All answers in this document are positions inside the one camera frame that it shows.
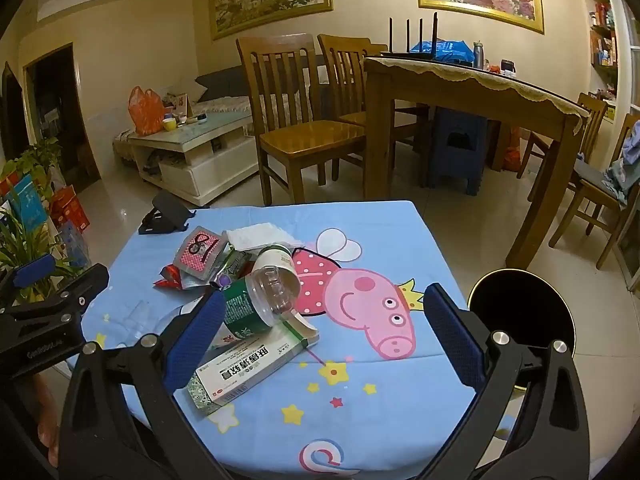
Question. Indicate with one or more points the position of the pale blue clothes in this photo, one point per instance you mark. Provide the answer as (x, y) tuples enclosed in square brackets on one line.
[(625, 165)]

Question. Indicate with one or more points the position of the black phone stand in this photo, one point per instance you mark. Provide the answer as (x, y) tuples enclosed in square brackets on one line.
[(162, 215)]

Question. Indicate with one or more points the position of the red gift box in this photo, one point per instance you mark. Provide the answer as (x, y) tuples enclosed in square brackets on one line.
[(70, 207)]

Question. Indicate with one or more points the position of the black cup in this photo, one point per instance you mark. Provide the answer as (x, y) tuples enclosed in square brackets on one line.
[(508, 66)]

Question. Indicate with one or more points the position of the wooden dining table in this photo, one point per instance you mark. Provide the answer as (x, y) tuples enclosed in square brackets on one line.
[(400, 110)]

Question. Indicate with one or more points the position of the white coffee table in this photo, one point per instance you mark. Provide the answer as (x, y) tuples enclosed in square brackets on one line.
[(200, 160)]

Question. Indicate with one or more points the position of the black bin with gold rim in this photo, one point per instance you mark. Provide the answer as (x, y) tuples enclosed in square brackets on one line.
[(520, 310)]

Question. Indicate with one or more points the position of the green small packet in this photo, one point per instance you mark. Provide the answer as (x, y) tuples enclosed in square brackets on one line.
[(232, 262)]

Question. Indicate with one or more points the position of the wooden chair with grey cushion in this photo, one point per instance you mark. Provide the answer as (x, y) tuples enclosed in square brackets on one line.
[(590, 180)]

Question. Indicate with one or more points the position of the blue cartoon printed tablecloth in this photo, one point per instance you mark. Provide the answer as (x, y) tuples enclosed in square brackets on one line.
[(350, 410)]

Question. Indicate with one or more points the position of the black television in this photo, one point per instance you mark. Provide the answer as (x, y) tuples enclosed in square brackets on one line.
[(12, 110)]

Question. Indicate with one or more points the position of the person's left hand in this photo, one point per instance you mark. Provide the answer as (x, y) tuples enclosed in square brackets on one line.
[(47, 425)]

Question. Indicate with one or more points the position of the blue plastic stool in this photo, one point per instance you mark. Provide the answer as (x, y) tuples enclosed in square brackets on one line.
[(457, 125)]

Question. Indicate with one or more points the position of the clear bottle with green label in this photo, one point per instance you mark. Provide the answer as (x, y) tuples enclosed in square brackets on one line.
[(272, 262)]

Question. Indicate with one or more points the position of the black router with antennas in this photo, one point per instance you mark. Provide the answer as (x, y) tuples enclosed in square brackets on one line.
[(425, 55)]

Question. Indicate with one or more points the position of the pink printed packet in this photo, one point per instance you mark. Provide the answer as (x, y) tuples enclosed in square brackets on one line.
[(197, 255)]

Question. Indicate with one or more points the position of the orange plastic bag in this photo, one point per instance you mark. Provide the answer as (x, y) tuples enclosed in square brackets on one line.
[(145, 112)]

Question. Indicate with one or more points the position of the grey sofa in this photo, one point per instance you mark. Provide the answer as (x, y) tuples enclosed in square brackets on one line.
[(220, 82)]

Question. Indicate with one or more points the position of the cream lace table cover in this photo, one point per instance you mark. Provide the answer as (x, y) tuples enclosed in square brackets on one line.
[(475, 77)]

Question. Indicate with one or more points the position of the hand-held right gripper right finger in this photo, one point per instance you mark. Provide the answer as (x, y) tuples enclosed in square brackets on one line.
[(452, 340)]

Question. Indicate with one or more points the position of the white tissue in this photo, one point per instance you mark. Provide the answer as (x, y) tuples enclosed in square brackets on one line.
[(257, 237)]

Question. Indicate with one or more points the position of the red wrapper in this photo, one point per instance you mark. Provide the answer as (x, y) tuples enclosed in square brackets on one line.
[(170, 280)]

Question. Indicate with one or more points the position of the red bag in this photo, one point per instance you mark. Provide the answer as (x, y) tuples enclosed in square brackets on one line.
[(512, 160)]

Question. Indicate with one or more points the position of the wooden slat-back chair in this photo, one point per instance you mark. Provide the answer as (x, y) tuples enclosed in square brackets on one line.
[(305, 137), (345, 65)]

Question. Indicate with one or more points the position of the blue gift box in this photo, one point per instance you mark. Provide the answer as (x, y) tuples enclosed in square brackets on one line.
[(30, 205)]

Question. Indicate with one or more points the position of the white and green medicine box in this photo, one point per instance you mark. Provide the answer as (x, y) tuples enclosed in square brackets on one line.
[(250, 367)]

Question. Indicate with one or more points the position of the yellow cup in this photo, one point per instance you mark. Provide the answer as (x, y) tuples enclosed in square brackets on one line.
[(169, 124)]

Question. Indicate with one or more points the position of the purple wrapper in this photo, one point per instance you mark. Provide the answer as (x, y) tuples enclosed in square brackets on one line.
[(225, 281)]

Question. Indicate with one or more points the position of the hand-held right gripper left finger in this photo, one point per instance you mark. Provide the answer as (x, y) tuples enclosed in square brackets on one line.
[(200, 340)]

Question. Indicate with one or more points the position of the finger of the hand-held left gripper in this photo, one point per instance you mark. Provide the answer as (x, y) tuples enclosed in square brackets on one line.
[(32, 270), (75, 292)]

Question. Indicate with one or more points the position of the green potted plant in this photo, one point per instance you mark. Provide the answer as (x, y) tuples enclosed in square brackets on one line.
[(22, 240)]

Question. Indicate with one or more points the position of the blue plastic bag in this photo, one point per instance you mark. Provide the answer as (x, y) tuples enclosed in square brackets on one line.
[(450, 50)]

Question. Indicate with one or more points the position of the grey thermos bottle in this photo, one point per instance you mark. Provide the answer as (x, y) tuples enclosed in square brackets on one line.
[(478, 55)]

